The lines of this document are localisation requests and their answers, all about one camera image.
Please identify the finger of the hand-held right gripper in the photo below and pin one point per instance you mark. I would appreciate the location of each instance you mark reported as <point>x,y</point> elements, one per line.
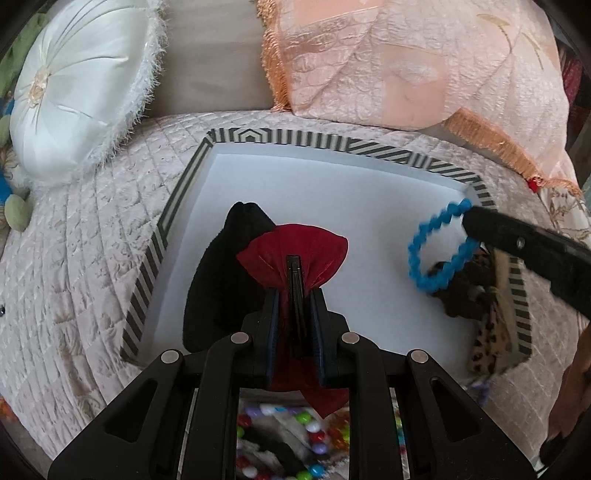
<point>521,242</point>

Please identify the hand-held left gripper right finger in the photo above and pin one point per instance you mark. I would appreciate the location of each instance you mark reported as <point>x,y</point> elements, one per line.
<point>318,341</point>

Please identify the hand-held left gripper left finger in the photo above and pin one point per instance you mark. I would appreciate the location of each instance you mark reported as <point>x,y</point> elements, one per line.
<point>273,341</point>

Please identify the black velvet hair bow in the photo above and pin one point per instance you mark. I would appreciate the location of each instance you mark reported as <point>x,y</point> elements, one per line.
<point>221,277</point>

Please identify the pile of colourful beads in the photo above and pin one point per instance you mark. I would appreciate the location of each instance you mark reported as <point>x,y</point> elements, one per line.
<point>318,436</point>

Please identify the red velvet hair bow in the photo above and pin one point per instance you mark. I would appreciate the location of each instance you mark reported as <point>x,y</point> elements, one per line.
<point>295,249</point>

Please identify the striped cardboard box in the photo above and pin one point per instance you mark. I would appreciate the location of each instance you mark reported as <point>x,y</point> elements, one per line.
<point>323,194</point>

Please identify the person's right forearm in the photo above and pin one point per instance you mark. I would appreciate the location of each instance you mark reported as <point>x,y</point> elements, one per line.
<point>570,401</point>

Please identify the floral cream cloth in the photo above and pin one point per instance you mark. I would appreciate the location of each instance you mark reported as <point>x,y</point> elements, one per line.
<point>565,207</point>

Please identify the brown scrunchie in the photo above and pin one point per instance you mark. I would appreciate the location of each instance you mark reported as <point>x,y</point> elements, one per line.
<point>461,300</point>

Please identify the leopard print hair bow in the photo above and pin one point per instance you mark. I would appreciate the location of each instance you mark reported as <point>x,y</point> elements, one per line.
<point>496,323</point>

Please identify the quilted cream bedspread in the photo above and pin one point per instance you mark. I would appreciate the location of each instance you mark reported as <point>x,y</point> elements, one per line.
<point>83,258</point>

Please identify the peach fringed cushion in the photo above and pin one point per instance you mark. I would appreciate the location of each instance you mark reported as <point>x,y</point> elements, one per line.
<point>406,64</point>

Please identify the round white satin cushion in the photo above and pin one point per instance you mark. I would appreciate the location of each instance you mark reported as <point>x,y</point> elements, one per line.
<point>78,87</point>

